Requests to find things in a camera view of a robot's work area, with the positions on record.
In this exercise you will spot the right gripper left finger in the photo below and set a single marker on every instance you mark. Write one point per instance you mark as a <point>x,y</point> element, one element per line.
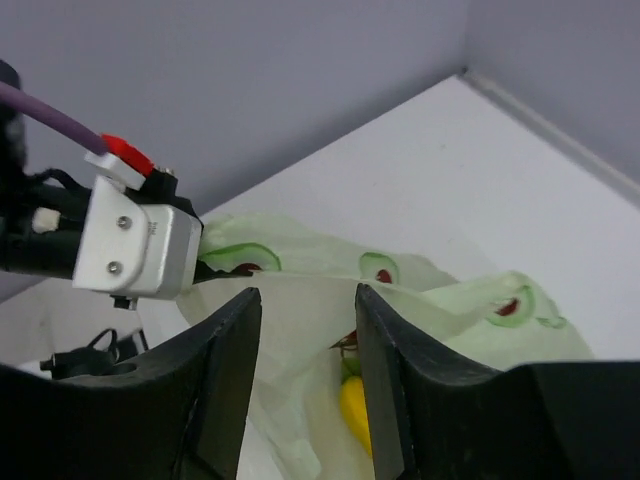
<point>178,411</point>

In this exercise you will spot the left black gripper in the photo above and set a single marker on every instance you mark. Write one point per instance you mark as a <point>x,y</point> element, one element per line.
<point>42,214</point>

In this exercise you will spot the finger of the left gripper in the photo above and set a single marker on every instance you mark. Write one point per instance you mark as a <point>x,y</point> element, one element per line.
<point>204,272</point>

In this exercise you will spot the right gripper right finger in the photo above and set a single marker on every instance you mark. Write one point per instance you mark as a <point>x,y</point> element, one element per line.
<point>436,414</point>

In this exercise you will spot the yellow fake lemon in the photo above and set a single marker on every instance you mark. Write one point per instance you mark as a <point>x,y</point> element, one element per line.
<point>354,413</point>

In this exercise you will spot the green translucent plastic bag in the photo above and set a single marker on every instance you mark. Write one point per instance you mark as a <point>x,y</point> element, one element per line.
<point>308,280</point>

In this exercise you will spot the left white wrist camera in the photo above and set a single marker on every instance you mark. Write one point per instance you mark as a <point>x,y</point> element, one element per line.
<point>129,249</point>

